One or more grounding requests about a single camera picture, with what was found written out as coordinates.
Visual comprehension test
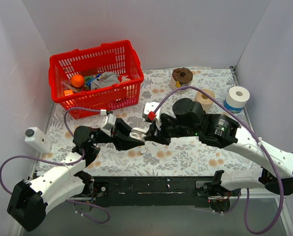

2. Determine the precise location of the white oval earbud charging case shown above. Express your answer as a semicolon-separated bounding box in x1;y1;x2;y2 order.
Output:
130;128;148;142

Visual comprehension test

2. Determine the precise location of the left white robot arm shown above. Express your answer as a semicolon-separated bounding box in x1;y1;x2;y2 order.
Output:
7;115;147;232

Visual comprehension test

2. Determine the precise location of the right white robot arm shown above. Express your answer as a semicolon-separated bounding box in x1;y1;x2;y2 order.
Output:
142;98;293;196

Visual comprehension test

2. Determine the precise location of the floral patterned table mat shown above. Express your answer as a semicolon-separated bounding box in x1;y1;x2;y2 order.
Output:
35;69;256;176

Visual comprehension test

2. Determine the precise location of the beige toilet paper roll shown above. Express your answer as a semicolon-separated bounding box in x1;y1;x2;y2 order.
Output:
195;89;215;113

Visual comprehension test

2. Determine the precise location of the brown topped paper roll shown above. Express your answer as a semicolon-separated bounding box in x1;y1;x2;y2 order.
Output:
170;67;193;90

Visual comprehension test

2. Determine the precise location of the small orange box in basket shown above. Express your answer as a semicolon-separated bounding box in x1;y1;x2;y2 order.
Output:
64;89;74;96

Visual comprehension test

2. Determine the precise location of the grey crumpled snack bag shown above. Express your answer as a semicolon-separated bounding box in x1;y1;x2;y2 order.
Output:
90;72;120;90

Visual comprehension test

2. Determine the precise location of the red plastic shopping basket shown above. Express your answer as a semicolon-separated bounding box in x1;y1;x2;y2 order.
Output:
48;40;144;110

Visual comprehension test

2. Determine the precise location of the white box with grey knob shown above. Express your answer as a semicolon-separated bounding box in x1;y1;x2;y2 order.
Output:
25;127;52;154

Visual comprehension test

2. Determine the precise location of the white toilet roll blue wrap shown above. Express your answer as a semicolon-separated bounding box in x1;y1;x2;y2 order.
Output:
224;86;250;114

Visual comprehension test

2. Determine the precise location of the orange fruit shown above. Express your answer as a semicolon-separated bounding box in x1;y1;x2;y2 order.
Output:
70;74;85;88

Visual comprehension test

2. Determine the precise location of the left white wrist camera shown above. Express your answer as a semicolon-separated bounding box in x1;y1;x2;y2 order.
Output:
100;113;117;137

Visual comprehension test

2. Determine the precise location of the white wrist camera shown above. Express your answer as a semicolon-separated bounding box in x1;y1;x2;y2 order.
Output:
142;102;161;122
100;113;117;137

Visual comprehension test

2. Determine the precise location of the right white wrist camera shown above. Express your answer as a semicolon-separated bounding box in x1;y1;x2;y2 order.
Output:
142;102;161;122

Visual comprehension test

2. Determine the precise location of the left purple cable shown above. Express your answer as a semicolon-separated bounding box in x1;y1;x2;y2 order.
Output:
0;107;110;224

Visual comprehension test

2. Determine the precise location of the purple cable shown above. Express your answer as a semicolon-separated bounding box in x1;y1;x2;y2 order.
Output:
0;107;110;224
154;86;285;235

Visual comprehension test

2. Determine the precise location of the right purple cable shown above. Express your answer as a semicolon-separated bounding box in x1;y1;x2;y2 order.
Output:
154;86;285;235

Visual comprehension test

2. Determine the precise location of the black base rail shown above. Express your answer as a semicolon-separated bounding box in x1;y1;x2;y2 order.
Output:
65;176;232;208

